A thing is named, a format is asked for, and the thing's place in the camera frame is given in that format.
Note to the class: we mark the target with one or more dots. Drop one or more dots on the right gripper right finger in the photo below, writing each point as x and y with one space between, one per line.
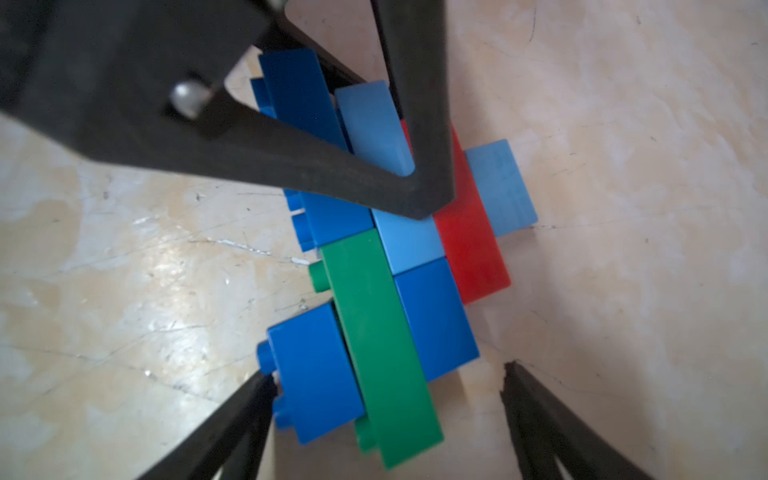
547 435

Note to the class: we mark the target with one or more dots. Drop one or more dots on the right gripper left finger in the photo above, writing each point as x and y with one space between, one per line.
230 443

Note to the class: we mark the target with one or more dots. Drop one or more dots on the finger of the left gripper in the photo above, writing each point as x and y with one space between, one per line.
141 83

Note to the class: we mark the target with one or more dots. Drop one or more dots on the green lego brick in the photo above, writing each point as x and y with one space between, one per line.
400 419

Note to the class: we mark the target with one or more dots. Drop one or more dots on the red lego brick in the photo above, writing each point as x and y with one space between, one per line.
465 231

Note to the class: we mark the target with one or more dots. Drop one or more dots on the light blue small lego brick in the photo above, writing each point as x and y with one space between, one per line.
504 195

